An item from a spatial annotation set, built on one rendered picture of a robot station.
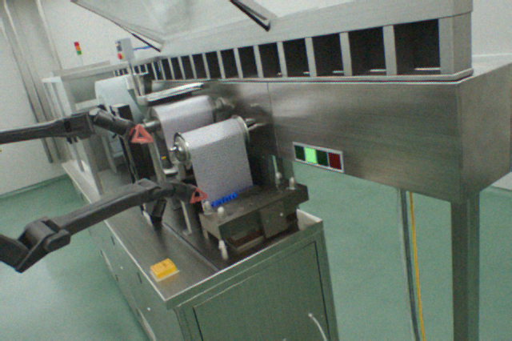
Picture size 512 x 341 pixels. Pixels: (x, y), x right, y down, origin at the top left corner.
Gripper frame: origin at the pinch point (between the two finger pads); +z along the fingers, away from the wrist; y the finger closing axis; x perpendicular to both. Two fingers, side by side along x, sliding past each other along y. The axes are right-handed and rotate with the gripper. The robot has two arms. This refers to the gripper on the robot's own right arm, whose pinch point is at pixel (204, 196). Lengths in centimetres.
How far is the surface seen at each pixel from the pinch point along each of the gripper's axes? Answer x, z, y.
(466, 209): 21, 42, 76
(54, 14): 145, -31, -556
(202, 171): 9.1, -3.9, 0.2
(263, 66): 53, 7, 7
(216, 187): 4.1, 3.9, 0.2
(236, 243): -12.0, 7.4, 18.5
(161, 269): -25.7, -15.4, 11.7
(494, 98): 49, 25, 84
